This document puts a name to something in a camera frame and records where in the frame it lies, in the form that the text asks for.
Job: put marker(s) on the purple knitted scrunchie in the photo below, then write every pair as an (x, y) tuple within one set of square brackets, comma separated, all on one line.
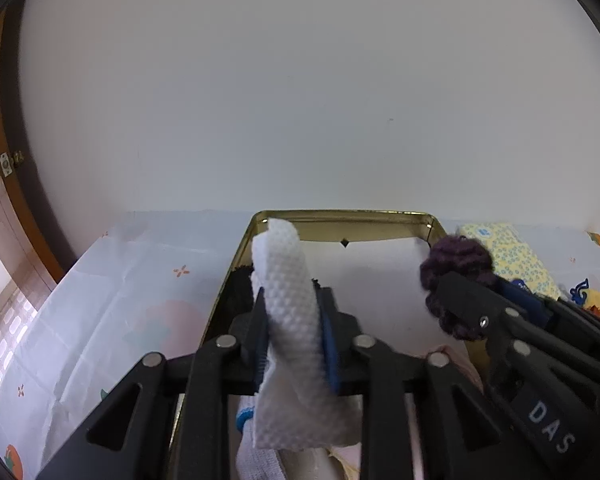
[(456, 265)]

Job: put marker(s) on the white textured sponge cloth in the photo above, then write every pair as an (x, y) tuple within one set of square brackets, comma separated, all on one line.
[(294, 408)]

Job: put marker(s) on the yellow cloth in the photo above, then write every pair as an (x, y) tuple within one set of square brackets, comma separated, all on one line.
[(592, 301)]

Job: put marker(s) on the wooden door frame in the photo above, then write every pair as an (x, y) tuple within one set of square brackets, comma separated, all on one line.
[(37, 229)]

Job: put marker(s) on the black fuzzy cloth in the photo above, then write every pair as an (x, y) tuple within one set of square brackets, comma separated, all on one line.
[(236, 297)]

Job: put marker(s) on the persimmon print tablecloth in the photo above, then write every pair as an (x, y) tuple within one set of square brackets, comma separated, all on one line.
[(150, 284)]

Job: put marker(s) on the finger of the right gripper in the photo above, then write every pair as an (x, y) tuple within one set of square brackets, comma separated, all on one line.
[(485, 314), (557, 317)]

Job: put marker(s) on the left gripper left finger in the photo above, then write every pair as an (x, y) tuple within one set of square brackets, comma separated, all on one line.
[(168, 419)]

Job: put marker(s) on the yellow blue tissue pack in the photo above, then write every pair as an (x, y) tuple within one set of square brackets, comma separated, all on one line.
[(513, 259)]

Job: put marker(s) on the brass door handle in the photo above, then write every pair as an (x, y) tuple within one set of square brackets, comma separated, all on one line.
[(0, 169)]

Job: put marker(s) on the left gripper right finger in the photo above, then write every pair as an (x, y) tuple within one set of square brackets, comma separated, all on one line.
[(421, 419)]

